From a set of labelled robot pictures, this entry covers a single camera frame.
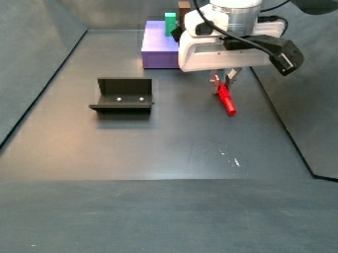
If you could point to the green block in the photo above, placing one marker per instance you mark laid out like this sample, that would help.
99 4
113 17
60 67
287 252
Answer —
169 22

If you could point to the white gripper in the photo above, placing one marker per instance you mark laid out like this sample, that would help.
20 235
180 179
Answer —
204 53

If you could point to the purple base board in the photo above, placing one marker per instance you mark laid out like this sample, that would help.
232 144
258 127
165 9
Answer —
159 49

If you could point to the brown upright block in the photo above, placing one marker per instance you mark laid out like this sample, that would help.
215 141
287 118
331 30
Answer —
183 9

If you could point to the red hexagonal peg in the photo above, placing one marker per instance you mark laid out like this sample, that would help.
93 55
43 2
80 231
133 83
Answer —
224 96

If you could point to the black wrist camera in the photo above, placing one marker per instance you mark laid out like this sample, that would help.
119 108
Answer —
283 53

